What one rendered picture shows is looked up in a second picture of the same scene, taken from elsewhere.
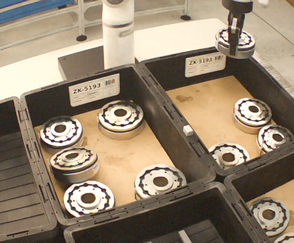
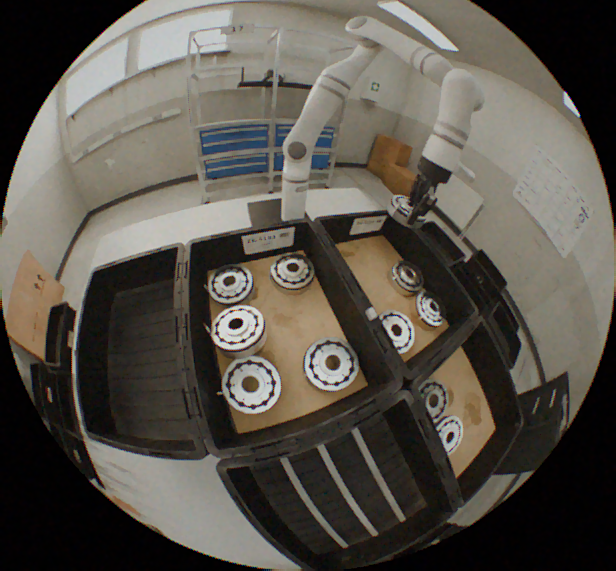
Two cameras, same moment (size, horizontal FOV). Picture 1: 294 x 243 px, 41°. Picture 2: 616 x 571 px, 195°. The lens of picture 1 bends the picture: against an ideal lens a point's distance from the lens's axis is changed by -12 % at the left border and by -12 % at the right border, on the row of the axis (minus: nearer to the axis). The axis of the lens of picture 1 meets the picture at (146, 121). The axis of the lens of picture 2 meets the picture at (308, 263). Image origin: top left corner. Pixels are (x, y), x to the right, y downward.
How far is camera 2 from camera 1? 0.60 m
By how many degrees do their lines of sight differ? 10
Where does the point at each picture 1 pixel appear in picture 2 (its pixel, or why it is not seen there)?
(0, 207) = (159, 369)
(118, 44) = (294, 197)
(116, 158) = (285, 317)
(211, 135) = (372, 294)
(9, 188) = (170, 346)
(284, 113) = (436, 281)
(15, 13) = (230, 171)
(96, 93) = (271, 244)
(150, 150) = (319, 309)
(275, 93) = (432, 263)
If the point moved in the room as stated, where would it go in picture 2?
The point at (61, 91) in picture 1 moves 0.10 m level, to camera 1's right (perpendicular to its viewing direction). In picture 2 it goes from (233, 241) to (277, 245)
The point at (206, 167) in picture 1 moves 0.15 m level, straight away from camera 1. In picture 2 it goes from (393, 368) to (392, 289)
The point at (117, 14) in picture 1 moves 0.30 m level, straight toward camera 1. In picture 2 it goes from (295, 170) to (295, 228)
